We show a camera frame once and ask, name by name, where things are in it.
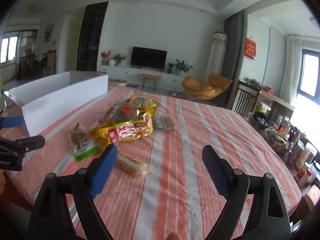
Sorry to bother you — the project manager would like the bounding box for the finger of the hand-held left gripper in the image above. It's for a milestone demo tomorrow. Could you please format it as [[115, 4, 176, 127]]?
[[14, 135, 46, 153], [0, 109, 23, 130]]

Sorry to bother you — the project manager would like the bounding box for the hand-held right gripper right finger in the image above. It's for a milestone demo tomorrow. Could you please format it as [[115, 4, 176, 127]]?
[[202, 145, 292, 240]]

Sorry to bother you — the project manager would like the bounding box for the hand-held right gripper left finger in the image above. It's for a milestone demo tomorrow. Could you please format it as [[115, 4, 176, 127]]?
[[27, 144, 118, 240]]

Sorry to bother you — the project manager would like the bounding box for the white cardboard box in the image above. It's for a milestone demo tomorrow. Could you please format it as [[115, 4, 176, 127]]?
[[4, 71, 109, 137]]

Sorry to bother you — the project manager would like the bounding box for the clear packet of brown strips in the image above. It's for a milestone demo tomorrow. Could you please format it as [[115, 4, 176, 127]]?
[[152, 116, 175, 132]]

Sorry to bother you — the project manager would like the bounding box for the yellow-bordered peanut packet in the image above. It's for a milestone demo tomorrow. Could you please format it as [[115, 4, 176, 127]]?
[[110, 96, 158, 126]]

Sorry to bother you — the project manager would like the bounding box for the orange wafer packet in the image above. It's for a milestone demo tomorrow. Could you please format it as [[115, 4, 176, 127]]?
[[114, 152, 148, 178]]

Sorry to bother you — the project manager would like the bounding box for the yellow and red snack packet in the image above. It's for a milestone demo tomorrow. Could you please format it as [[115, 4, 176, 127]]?
[[89, 112, 153, 151]]

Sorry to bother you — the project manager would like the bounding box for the clear packet of brown snack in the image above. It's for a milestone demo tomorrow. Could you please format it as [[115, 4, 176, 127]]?
[[69, 122, 88, 153]]

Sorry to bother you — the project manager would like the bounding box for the orange striped tablecloth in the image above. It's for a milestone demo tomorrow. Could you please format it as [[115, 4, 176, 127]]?
[[0, 86, 303, 240]]

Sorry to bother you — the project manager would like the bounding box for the glass sliding door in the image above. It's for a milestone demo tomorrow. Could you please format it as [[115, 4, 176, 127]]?
[[0, 30, 38, 80]]

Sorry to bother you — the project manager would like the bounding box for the orange lounge chair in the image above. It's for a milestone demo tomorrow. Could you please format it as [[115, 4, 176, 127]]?
[[181, 73, 233, 100]]

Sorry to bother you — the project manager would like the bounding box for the wooden side desk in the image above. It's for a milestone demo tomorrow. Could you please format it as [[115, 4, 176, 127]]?
[[250, 85, 295, 120]]

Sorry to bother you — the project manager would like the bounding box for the white television cabinet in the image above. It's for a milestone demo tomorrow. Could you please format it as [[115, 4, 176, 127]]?
[[97, 64, 190, 90]]

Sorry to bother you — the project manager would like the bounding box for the wooden bench with metal legs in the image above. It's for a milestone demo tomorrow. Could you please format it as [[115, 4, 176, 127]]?
[[139, 74, 162, 90]]

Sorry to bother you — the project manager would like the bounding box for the large potted green plant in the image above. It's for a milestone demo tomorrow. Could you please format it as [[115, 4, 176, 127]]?
[[174, 59, 193, 75]]

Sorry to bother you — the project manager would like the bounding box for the white covered tower air conditioner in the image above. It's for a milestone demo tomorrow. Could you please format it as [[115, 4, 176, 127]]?
[[204, 32, 228, 83]]

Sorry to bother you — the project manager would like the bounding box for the green plant in vase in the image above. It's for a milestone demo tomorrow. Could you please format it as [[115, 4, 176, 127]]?
[[114, 53, 127, 67]]

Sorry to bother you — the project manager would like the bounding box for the red flower arrangement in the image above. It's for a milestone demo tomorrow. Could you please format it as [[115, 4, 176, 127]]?
[[100, 50, 112, 65]]

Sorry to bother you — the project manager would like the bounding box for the grey curtain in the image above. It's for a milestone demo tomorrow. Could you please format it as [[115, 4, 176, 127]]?
[[220, 11, 244, 105]]

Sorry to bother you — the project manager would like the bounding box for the dark tall display cabinet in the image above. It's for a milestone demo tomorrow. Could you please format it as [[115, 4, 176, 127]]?
[[76, 1, 109, 72]]

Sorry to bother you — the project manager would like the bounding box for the black flat television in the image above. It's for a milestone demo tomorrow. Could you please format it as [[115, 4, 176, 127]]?
[[130, 46, 168, 70]]

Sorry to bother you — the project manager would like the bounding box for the white sheer curtain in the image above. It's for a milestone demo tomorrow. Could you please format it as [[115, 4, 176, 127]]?
[[279, 35, 303, 104]]

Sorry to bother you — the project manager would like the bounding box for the dark framed window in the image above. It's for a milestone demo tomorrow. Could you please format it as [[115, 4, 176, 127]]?
[[299, 47, 320, 100]]

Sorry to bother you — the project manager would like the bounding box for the framed wall picture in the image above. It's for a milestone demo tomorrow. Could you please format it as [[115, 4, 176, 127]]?
[[44, 24, 54, 43]]

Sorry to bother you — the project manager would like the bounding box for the red wall hanging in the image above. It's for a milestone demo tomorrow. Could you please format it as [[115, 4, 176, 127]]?
[[244, 38, 257, 60]]

